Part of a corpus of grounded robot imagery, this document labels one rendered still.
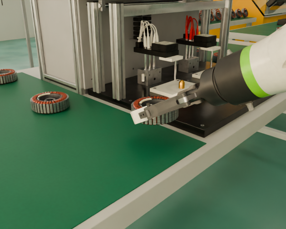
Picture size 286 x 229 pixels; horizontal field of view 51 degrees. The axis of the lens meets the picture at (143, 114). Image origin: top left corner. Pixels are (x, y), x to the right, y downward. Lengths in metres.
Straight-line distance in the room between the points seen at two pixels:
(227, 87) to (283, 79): 0.09
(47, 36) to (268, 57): 0.87
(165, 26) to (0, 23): 6.43
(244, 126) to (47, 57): 0.76
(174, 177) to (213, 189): 1.24
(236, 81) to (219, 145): 0.26
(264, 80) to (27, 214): 0.44
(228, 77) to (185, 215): 1.21
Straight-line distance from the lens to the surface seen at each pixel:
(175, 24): 1.34
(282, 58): 0.48
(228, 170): 2.04
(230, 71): 0.53
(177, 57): 0.99
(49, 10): 1.15
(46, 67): 1.24
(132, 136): 0.74
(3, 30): 7.56
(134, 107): 0.69
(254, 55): 0.51
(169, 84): 1.04
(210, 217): 1.66
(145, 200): 0.57
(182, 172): 0.64
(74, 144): 0.72
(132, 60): 1.16
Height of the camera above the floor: 1.09
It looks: 23 degrees down
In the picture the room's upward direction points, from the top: straight up
